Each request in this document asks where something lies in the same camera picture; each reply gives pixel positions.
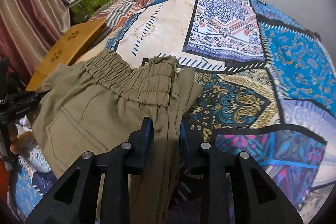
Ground green fabric bag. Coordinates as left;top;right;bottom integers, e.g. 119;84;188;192
68;0;112;24

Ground wooden lap table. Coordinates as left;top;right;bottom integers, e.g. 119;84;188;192
26;19;106;91

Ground striped pink curtain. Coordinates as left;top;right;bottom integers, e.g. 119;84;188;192
1;0;70;85

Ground olive green pants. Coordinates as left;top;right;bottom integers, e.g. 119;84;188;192
33;50;202;223

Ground patchwork bedspread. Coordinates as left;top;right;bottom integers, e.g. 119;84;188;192
8;0;335;223

